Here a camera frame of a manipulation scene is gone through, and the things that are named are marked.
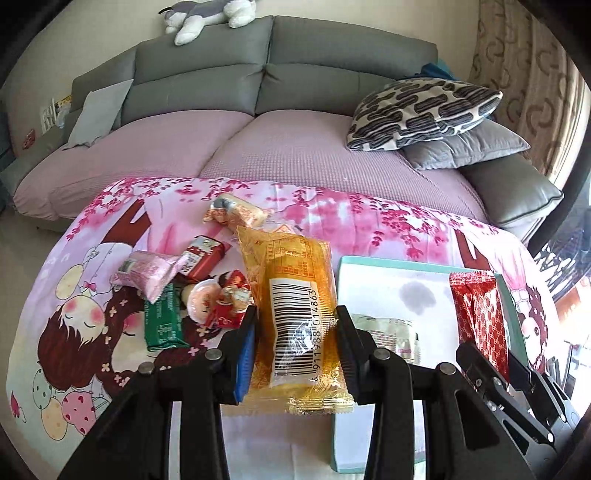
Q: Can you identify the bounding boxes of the red cartoon candy pack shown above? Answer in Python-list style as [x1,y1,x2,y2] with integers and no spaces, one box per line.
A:
[205,269,252,329]

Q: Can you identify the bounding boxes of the white cream snack sachet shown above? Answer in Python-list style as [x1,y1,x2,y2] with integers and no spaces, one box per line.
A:
[352,314,421,365]

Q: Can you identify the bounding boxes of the yellow cake snack pack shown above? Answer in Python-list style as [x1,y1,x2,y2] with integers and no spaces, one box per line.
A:
[238,227,353,415]

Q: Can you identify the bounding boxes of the clear pack yellow bun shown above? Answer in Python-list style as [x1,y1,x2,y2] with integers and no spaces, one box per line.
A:
[181,279,221,324]

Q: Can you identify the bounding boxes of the green snack bar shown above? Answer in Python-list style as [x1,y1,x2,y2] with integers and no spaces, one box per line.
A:
[144,283,188,352]

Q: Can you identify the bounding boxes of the red patterned snack bar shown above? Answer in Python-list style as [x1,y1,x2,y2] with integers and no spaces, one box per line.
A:
[450,271,509,380]

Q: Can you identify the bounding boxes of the red small snack pack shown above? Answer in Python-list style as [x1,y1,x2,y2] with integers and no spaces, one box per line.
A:
[175,235,229,283]

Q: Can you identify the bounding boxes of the pink snack pack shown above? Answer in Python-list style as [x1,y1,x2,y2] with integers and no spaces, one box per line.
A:
[110,251,185,304]

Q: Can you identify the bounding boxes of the teal cardboard tray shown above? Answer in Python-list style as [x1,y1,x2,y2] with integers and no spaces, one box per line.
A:
[332,256,528,479]

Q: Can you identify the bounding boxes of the gold wrapped candy pack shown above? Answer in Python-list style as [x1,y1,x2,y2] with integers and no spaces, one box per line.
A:
[204,193,270,231]

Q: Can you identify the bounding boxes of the pink cartoon tablecloth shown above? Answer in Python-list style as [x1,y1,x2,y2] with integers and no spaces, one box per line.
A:
[6,177,559,479]

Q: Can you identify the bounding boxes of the pink sofa cover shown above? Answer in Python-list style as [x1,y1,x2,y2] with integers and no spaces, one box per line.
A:
[3,110,487,221]

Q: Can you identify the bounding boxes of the grey pillow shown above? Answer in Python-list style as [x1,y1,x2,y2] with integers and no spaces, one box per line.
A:
[402,119,531,170]

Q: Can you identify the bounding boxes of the black white patterned pillow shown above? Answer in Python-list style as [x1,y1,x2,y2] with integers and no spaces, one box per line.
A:
[346,77,503,151]

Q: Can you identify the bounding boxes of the light grey small cushion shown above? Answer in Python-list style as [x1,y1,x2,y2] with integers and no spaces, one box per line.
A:
[63,79,133,149]

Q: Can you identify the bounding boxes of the grey green sofa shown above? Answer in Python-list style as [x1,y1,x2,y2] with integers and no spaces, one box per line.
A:
[0,14,565,245]

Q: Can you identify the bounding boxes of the blue cloth behind pillows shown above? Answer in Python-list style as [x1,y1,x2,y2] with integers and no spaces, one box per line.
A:
[415,62,457,81]

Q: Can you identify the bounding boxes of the grey white plush dog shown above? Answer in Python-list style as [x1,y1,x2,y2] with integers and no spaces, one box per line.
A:
[158,0,256,46]

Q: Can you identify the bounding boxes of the patterned beige curtain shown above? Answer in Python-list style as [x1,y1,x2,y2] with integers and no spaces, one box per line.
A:
[470,0,590,188]

